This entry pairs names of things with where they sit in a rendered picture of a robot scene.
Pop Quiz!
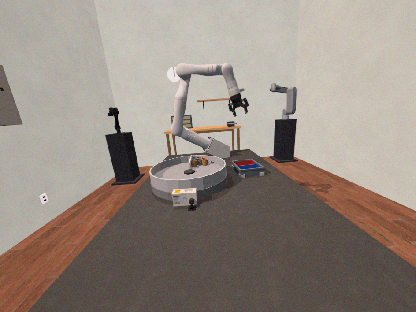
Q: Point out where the white round turntable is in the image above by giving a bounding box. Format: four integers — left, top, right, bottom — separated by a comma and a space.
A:
149, 155, 227, 211

